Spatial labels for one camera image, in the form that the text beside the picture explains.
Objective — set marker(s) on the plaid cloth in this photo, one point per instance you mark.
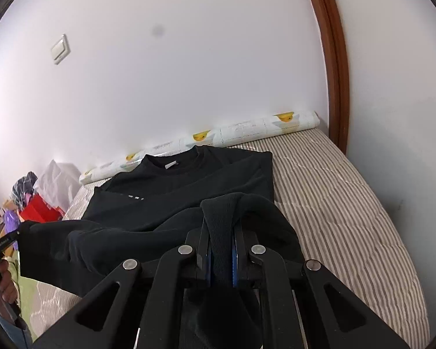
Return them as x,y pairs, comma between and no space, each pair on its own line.
23,185

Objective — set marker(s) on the striped quilted mat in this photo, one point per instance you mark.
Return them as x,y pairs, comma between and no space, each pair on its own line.
330,207

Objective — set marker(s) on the purple plastic item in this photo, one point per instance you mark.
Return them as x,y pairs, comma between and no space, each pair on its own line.
11,221

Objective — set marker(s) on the person's blue fleece pants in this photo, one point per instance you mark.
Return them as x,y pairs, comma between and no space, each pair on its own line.
14,334

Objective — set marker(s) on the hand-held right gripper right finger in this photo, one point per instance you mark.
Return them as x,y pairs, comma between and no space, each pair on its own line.
241,261

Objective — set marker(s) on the black sweatshirt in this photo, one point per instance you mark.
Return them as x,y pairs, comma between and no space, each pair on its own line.
185,189

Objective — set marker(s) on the brown wooden door frame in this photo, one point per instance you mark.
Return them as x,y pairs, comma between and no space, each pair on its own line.
330,43

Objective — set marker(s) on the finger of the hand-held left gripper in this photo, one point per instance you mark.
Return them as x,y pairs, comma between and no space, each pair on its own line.
17,233

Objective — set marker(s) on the red paper bag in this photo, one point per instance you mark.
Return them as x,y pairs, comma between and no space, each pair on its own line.
40,207

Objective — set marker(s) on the person's left hand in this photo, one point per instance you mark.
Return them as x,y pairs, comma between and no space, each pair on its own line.
5,283

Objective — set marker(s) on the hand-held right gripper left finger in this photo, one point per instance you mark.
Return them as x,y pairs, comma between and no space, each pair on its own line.
202,258

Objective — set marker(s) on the white light switch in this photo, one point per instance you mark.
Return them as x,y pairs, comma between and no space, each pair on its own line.
60,49

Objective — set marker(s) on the white plastic bag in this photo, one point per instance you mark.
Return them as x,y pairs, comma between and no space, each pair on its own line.
58,181

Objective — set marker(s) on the duck print paper roll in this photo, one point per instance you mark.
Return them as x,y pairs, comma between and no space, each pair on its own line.
239,131

